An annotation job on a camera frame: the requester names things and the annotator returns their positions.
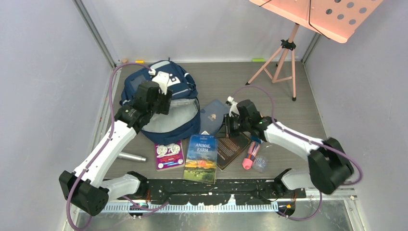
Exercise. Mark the Animal Farm book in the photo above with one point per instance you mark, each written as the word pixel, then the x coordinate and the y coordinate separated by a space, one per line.
pixel 201 159

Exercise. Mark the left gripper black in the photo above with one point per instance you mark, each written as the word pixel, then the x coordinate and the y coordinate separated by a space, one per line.
pixel 165 99

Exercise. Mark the purple paperback book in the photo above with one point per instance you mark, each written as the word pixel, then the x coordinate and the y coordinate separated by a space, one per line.
pixel 169 156

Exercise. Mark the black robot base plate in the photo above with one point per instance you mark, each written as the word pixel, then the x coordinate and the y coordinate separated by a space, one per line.
pixel 243 191

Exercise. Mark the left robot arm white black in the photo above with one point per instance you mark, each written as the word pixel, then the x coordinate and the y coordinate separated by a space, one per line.
pixel 85 187

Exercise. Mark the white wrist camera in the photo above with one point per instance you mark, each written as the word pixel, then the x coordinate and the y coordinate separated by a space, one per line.
pixel 164 79
pixel 233 110

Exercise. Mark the silver metal bottle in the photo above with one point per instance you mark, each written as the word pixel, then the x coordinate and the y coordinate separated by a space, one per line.
pixel 132 157

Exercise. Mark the dark blue notebook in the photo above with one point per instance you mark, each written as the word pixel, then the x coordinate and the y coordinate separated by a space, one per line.
pixel 212 117

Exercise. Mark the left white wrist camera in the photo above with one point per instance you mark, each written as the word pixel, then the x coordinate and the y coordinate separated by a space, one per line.
pixel 164 79

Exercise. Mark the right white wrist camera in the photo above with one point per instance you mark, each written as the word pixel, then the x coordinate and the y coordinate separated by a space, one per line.
pixel 233 110

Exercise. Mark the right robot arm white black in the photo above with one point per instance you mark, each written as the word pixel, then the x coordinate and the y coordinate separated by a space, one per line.
pixel 328 165

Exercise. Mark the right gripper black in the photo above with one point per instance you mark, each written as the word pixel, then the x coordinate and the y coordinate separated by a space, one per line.
pixel 229 121

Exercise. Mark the dark brown hardcover book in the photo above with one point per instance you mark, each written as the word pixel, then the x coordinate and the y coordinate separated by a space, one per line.
pixel 228 149

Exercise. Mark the clear bag of clips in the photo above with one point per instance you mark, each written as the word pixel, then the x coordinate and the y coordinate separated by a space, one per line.
pixel 260 164

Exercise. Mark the green marker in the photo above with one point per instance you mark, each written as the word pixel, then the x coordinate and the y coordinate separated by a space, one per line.
pixel 258 60

